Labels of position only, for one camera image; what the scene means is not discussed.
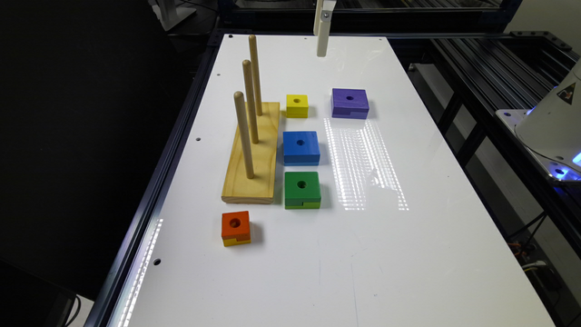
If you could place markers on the front wooden peg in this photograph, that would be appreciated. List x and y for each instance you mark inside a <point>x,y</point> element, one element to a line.
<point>240,108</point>

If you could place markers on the wooden peg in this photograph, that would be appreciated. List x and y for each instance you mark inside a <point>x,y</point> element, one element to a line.
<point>252,116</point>
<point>255,73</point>
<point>240,108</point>

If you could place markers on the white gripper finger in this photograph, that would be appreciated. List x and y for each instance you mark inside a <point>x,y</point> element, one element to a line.
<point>316,24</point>
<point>328,7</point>

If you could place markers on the middle wooden peg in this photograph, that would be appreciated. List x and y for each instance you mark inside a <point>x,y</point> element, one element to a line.
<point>252,116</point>

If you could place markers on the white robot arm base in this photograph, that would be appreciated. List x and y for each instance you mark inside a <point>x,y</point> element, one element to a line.
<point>550,131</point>

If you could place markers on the blue block with hole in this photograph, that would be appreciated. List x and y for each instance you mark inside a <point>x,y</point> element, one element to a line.
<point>301,148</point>

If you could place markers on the rear wooden peg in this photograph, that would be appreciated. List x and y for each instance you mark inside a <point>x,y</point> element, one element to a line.
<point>255,73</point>

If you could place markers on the wooden peg board base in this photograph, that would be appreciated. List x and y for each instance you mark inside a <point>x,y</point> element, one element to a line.
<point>238,188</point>

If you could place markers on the green block with hole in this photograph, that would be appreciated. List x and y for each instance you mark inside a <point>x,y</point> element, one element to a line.
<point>302,190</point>

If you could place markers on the yellow block with hole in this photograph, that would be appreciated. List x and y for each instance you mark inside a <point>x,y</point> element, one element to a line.
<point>297,106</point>

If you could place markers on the purple block with hole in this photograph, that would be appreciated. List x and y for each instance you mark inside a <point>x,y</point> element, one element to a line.
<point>349,103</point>

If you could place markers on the orange block with hole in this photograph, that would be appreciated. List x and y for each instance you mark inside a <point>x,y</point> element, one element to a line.
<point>236,228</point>

